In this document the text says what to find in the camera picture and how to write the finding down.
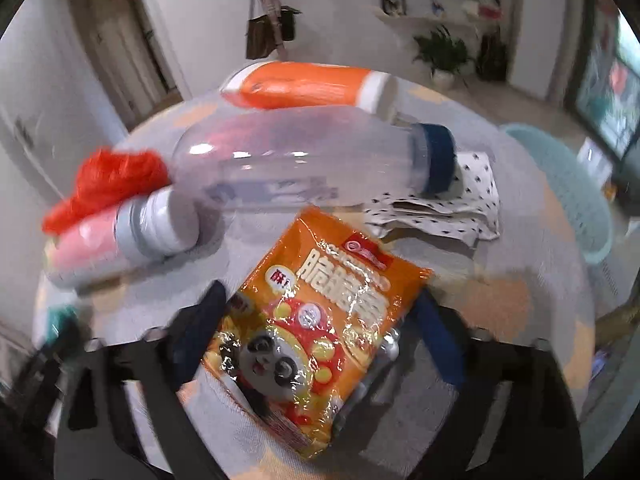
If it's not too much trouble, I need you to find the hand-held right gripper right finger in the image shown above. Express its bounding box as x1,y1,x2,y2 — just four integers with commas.
414,291,585,480

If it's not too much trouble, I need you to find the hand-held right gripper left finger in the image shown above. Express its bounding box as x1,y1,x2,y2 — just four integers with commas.
52,280,231,480

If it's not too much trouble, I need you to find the orange snack packet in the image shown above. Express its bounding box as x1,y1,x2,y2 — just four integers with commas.
202,205,433,461

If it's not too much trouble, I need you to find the pink bottle white cap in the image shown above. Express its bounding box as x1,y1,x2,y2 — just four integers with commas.
42,187,201,288

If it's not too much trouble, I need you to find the white dotted cloth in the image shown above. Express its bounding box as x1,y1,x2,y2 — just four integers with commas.
362,150,502,251

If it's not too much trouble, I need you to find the red plastic bag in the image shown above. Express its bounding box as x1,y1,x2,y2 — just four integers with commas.
42,147,171,235

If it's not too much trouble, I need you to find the teal chair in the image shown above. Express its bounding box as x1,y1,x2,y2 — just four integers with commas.
500,124,614,266

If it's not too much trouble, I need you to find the clear plastic bottle blue cap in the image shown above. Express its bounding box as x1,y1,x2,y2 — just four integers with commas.
167,107,457,211

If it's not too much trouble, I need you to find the orange bottle white cap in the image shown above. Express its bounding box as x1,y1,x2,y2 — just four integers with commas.
220,60,401,123

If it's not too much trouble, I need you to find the green potted plant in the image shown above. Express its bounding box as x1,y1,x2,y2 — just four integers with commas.
412,27,474,86

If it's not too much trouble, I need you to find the dark potted plant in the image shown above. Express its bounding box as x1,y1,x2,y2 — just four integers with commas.
475,25,509,82

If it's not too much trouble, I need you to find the white door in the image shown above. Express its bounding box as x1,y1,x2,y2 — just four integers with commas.
67,0,183,121

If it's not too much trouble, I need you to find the brown hanging bag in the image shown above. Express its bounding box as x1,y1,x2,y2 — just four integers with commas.
245,12,281,61

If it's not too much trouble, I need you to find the colourful wall picture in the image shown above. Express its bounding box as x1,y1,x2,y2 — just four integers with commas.
575,10,640,161

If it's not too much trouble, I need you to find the white wall shelf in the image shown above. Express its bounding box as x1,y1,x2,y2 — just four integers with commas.
375,10,501,30

